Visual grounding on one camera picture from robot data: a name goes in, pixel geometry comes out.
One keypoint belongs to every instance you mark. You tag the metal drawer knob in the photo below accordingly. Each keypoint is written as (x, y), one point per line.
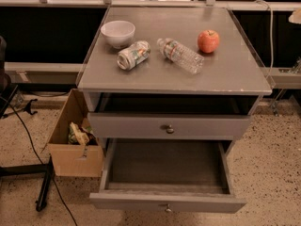
(166, 207)
(167, 128)

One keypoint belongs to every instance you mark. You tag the grey closed top drawer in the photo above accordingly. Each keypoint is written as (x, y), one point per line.
(120, 125)

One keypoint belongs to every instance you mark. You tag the metal middle drawer knob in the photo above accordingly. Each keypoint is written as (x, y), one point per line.
(166, 207)

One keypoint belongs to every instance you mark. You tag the grey open middle drawer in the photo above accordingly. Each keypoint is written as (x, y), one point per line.
(190, 175)

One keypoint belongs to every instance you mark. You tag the white ceramic bowl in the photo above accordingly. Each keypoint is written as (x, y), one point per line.
(118, 34)

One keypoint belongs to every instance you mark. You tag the crumpled snack wrappers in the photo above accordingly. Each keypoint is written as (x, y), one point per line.
(81, 134)

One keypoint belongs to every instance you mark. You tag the crushed silver soda can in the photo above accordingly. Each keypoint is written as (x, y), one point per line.
(130, 57)

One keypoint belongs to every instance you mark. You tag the black floor stand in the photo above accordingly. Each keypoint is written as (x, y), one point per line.
(47, 172)

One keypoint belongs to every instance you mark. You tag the red apple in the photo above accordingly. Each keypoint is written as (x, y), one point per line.
(208, 41)

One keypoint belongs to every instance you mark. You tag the brown cardboard box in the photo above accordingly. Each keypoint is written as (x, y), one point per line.
(69, 157)

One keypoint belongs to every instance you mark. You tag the metal top drawer knob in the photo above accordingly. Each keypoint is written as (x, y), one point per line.
(167, 128)

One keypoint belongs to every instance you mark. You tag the grey wooden drawer cabinet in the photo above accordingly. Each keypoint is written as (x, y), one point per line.
(230, 82)

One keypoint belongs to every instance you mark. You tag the clear plastic water bottle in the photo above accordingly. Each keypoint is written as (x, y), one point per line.
(181, 55)

